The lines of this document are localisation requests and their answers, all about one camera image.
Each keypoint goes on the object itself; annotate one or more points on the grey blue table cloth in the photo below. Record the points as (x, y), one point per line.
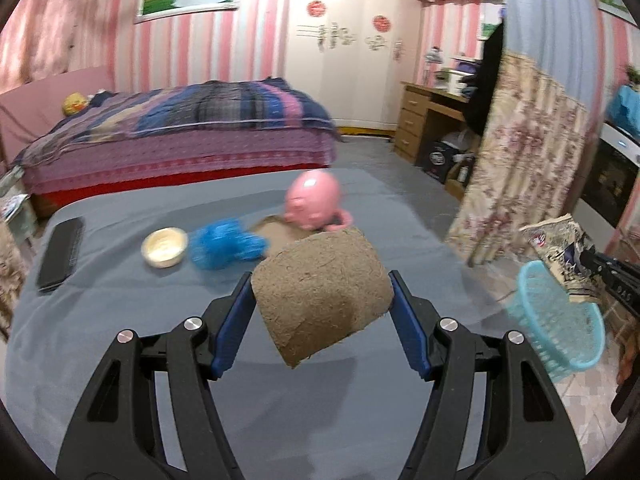
(350, 411)

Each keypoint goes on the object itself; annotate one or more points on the black phone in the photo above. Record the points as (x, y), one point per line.
(60, 257)

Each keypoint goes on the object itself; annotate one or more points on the yellow plush duck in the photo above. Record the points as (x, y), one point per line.
(74, 103)

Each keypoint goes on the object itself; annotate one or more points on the desk lamp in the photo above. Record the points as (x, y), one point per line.
(432, 61)

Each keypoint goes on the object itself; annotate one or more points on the small potted plant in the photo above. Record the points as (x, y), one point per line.
(633, 76)

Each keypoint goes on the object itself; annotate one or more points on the black white water dispenser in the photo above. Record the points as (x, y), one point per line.
(608, 185)

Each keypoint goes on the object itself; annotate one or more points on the wooden desk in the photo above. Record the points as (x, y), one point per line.
(426, 115)

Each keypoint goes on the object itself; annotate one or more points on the floral curtain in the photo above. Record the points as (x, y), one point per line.
(528, 157)

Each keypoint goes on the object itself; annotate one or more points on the blue plastic waste basket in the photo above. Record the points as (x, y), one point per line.
(568, 337)

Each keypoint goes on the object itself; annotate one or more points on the small side stool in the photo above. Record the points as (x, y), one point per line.
(16, 208)

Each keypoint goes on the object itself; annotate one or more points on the pink headboard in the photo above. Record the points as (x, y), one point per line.
(32, 110)

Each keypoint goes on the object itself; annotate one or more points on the black box under desk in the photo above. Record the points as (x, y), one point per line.
(439, 160)

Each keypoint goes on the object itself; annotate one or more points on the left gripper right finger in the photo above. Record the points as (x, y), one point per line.
(493, 412)

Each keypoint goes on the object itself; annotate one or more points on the blue plastic bag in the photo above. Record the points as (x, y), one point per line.
(223, 242)

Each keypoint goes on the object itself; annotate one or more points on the white wardrobe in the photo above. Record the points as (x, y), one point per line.
(353, 57)

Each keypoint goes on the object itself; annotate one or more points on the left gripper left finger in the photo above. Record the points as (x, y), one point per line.
(148, 412)

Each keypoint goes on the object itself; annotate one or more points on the blue cloth on dispenser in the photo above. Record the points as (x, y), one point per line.
(624, 110)

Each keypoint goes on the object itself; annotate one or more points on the bed with plaid quilt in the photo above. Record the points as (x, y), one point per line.
(202, 131)

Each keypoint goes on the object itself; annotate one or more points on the pink pig mug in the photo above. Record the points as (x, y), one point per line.
(313, 202)

